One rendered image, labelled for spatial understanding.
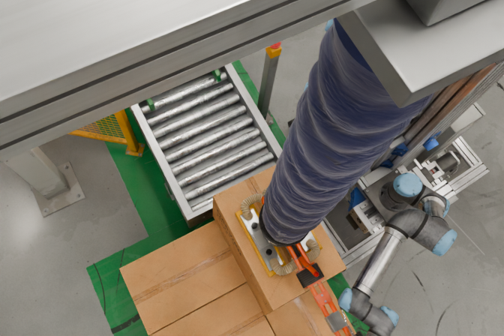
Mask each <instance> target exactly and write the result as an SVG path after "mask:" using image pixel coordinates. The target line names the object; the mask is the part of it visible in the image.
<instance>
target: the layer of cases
mask: <svg viewBox="0 0 504 336"><path fill-rule="evenodd" d="M119 270H120V272H121V275H122V277H123V278H124V282H125V283H126V285H127V288H128V290H129V293H130V295H131V297H132V299H133V302H134V304H135V306H136V309H137V311H138V313H139V315H140V318H141V320H142V323H143V325H144V326H145V330H146V331H147V333H148V335H150V336H335V333H332V331H331V329H330V328H329V325H328V324H327V322H326V320H325V316H324V314H323V312H322V311H321V309H320V307H319V306H318V305H317V303H316V301H315V299H314V296H313V294H312V292H311V291H310V290H309V291H307V292H306V293H304V294H302V295H300V296H299V297H297V298H295V299H293V300H292V301H290V302H288V303H286V304H285V305H283V306H281V307H279V308H278V309H276V310H274V311H272V312H271V313H268V314H266V315H264V314H263V312H262V310H261V308H260V306H259V304H258V302H257V300H256V298H255V297H254V294H253V293H252V291H251V288H250V287H249V285H248V282H247V281H246V279H245V277H244V275H243V274H242V271H241V269H240V268H239V265H238V263H237V262H236V259H235V258H234V256H233V254H232V252H231V250H230V248H229V246H228V244H227V242H226V240H225V239H224V237H223V235H222V233H221V231H220V229H219V227H218V225H217V223H216V221H215V220H213V221H212V222H210V223H207V224H206V225H204V226H202V227H200V228H199V229H196V230H194V231H193V232H190V233H188V234H187V235H184V236H182V237H181V238H178V239H176V240H175V241H172V242H170V243H169V244H166V245H164V246H163V247H160V248H158V249H157V250H154V251H153V252H151V253H149V254H147V255H145V256H143V257H141V258H139V259H137V260H135V261H133V262H131V263H129V264H127V265H125V266H123V267H121V268H120V269H119ZM322 284H323V286H324V287H325V289H326V290H327V291H328V293H329V295H330V296H331V298H332V301H333V303H334V305H335V307H336V308H337V310H338V311H339V312H340V314H341V316H342V317H343V320H344V316H343V314H342V311H341V309H340V307H339V305H338V300H337V298H336V297H335V294H334V293H333V292H332V289H331V287H330V286H329V284H328V282H327V281H325V282H323V283H322Z"/></svg>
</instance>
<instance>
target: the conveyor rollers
mask: <svg viewBox="0 0 504 336"><path fill-rule="evenodd" d="M220 78H221V81H223V80H226V79H227V75H226V73H225V72H223V73H221V76H220ZM221 81H220V82H221ZM216 83H219V82H217V80H216V79H215V77H214V76H213V77H211V78H208V79H206V80H203V81H202V82H199V83H197V84H195V85H192V86H190V87H188V88H185V89H183V90H181V91H178V92H176V93H174V94H171V95H170V96H167V97H165V98H162V99H160V100H157V101H155V102H154V106H155V110H158V109H160V108H161V107H165V106H166V105H169V104H171V103H173V102H176V101H178V100H180V99H182V98H185V97H187V96H189V95H192V94H194V93H196V92H198V91H201V90H203V89H205V88H208V87H209V86H213V85H214V84H216ZM232 90H233V85H232V83H228V84H226V85H223V86H221V87H220V88H216V89H215V90H213V91H210V92H208V93H206V94H203V95H201V96H199V97H196V98H194V99H193V100H189V101H188V102H186V103H183V104H181V105H179V106H176V107H174V108H172V109H169V110H167V111H165V112H162V113H161V114H158V115H156V116H154V117H151V118H149V119H147V120H146V121H147V122H148V125H149V127H151V126H153V125H156V124H158V123H160V122H163V121H165V120H167V119H169V118H172V117H173V116H176V115H178V114H180V113H183V112H185V111H187V110H189V109H192V108H194V107H196V106H198V105H200V104H203V103H205V102H207V101H210V100H211V99H214V98H216V97H218V96H221V95H223V94H225V93H227V92H230V91H232ZM238 101H240V98H239V96H238V95H237V94H234V95H233V96H231V97H228V98H226V99H224V100H221V101H219V102H217V103H214V104H212V105H211V106H208V107H206V108H204V109H201V110H199V111H197V112H195V113H193V114H190V115H188V116H186V117H184V118H181V119H179V120H177V121H174V122H173V123H171V124H168V125H166V126H164V127H161V128H159V129H157V130H154V131H152V133H153V134H154V137H155V139H157V138H159V137H162V136H163V135H165V134H168V133H170V132H172V131H175V130H177V129H179V128H182V127H184V126H185V125H188V124H190V123H192V122H195V121H196V120H199V119H201V118H203V117H205V116H208V115H210V114H212V113H215V112H217V111H218V110H221V109H223V108H225V107H228V106H229V105H232V104H234V103H236V102H238ZM141 110H142V113H143V115H146V114H148V113H151V112H153V111H155V110H153V111H151V110H150V108H149V105H147V106H144V107H142V108H141ZM246 112H247V110H246V108H245V106H244V105H242V106H240V107H237V108H235V109H233V110H231V111H229V112H226V113H224V114H223V115H219V116H218V117H216V118H213V119H211V120H209V121H207V122H205V123H203V124H200V125H198V126H196V127H193V128H191V129H190V130H187V131H185V132H183V133H180V134H179V135H176V136H174V137H172V138H170V139H167V140H165V141H163V142H161V143H159V144H158V145H159V146H160V149H161V151H163V150H165V149H168V148H170V147H172V146H174V145H176V144H178V143H181V142H183V141H185V140H187V139H190V138H191V137H194V136H196V135H197V134H201V133H202V132H204V131H207V130H209V129H211V128H213V127H215V126H217V125H220V124H222V123H224V122H226V121H229V120H230V119H233V118H235V117H236V116H240V115H241V114H243V113H246ZM253 123H254V122H253V120H252V118H251V117H250V116H249V117H247V118H245V119H243V120H241V121H238V122H236V123H235V124H232V125H230V126H228V127H225V128H224V129H222V130H219V131H217V132H215V133H213V134H211V135H209V136H206V137H204V138H202V139H200V140H197V141H196V142H193V143H191V144H190V145H186V146H185V147H183V148H180V149H179V150H176V151H174V152H172V153H170V154H168V155H165V158H166V161H167V163H170V162H172V161H174V160H176V159H179V158H181V157H183V156H185V155H187V154H190V153H191V152H194V151H196V150H197V149H200V148H202V147H204V146H207V145H208V144H210V143H213V142H215V141H217V140H219V139H221V138H223V137H226V136H228V135H230V134H232V133H234V132H236V131H239V130H241V129H242V128H245V127H247V126H249V125H252V124H253ZM259 135H260V132H259V130H258V129H257V128H255V129H253V130H251V131H249V132H247V133H245V134H242V135H241V136H238V137H236V138H235V139H232V140H230V141H228V142H225V143H224V144H222V145H219V146H218V147H215V148H213V149H211V150H209V151H207V152H205V153H202V154H200V155H198V156H196V157H194V158H192V159H190V160H187V161H185V162H184V163H181V164H179V165H177V166H174V167H173V168H171V170H172V173H173V174H174V176H176V175H178V174H179V173H182V172H184V171H185V170H188V169H190V168H192V167H195V166H196V165H198V164H201V163H202V162H204V161H207V160H209V159H211V158H213V157H215V156H217V155H219V154H222V153H224V152H226V151H228V150H230V149H232V148H234V147H236V146H239V145H241V144H242V143H245V142H247V141H248V140H252V139H253V138H255V137H258V136H259ZM266 147H267V145H266V142H265V140H262V141H260V142H258V143H256V144H254V145H251V146H249V147H247V148H245V149H243V150H241V151H239V152H237V153H235V154H232V155H230V156H229V157H226V158H224V159H223V160H220V161H218V162H217V163H213V164H212V165H210V166H207V167H206V168H204V169H201V170H200V171H197V172H195V173H193V174H191V175H189V176H187V177H185V178H183V179H181V180H178V184H179V186H180V188H183V187H185V186H187V185H190V184H192V183H194V182H196V181H198V180H200V179H202V178H204V177H206V176H208V175H210V174H212V173H215V172H217V171H218V170H221V169H223V168H224V167H227V166H229V165H230V164H233V163H235V162H237V161H240V160H241V159H243V158H246V157H247V156H249V155H252V154H253V153H255V152H258V151H260V150H262V149H264V148H266ZM273 159H274V156H273V154H272V153H271V152H269V153H267V154H264V155H263V156H261V157H258V158H257V159H255V160H252V161H251V162H249V163H246V164H245V165H242V166H240V167H238V168H236V169H234V170H232V171H230V172H228V173H226V174H224V175H222V176H220V177H218V178H215V179H213V180H211V181H209V182H207V183H205V184H203V185H201V186H199V187H197V188H195V189H193V190H191V191H189V192H187V193H184V196H185V198H186V200H187V201H190V200H192V199H194V198H196V197H198V196H200V195H202V194H204V193H206V192H208V191H210V190H212V189H214V188H216V187H218V186H220V185H222V184H224V183H226V182H228V181H231V180H233V179H235V178H237V177H239V176H241V175H243V174H245V173H247V172H249V171H251V170H253V169H255V168H257V167H259V166H261V165H263V164H265V163H267V162H269V161H271V160H273ZM211 203H213V196H212V197H210V198H208V199H205V200H203V201H202V202H199V203H197V204H196V205H193V206H191V207H190V208H191V210H192V212H195V211H197V210H199V209H201V208H203V207H205V206H207V205H209V204H211Z"/></svg>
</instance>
